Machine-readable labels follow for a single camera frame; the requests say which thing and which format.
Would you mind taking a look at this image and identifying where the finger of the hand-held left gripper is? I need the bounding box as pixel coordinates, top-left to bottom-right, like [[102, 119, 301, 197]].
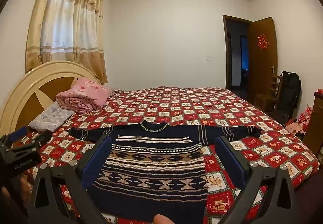
[[15, 130, 52, 149], [5, 127, 29, 142]]

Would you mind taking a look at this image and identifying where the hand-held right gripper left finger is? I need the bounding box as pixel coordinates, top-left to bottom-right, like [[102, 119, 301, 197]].
[[27, 135, 113, 224]]

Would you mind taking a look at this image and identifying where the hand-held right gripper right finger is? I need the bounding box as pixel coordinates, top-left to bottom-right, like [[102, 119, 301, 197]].
[[214, 135, 297, 224]]

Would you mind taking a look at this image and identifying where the navy patterned knit sweater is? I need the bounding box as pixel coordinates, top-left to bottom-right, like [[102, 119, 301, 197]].
[[69, 121, 263, 224]]

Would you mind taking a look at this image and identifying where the pile of red clothes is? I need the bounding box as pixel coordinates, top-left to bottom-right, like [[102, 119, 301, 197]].
[[285, 105, 315, 136]]

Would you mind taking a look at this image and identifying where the person's right hand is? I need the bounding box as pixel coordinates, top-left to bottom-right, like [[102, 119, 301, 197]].
[[153, 215, 174, 224]]

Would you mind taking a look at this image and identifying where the grey floral pillow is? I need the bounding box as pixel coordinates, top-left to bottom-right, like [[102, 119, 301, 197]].
[[28, 101, 75, 132]]

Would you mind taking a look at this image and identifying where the cream and brown headboard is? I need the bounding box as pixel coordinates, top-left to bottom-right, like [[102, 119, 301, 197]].
[[0, 60, 101, 136]]

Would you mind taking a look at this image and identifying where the red checked printed blanket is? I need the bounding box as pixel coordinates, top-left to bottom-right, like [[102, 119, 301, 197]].
[[15, 86, 320, 224]]

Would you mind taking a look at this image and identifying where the folded pink quilt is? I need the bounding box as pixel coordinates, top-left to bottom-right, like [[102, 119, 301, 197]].
[[56, 78, 113, 113]]

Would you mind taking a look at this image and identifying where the wooden chair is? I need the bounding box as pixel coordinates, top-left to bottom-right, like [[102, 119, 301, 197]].
[[254, 75, 283, 118]]

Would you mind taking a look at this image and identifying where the black bag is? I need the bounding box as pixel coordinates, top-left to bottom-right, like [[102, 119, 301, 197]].
[[275, 71, 302, 125]]

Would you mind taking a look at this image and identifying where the wooden cabinet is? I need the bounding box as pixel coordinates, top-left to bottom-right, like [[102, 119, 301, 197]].
[[301, 89, 323, 156]]

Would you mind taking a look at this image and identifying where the brown wooden door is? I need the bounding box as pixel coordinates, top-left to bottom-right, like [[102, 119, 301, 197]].
[[249, 17, 278, 108]]

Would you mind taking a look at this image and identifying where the beige patterned curtain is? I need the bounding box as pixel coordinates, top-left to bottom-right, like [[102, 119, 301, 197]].
[[25, 0, 108, 84]]

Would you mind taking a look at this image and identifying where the red paper door decoration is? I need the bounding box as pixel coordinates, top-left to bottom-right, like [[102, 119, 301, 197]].
[[257, 35, 269, 50]]

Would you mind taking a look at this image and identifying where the dark wooden door frame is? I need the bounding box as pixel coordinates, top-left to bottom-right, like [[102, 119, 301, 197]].
[[222, 15, 253, 90]]

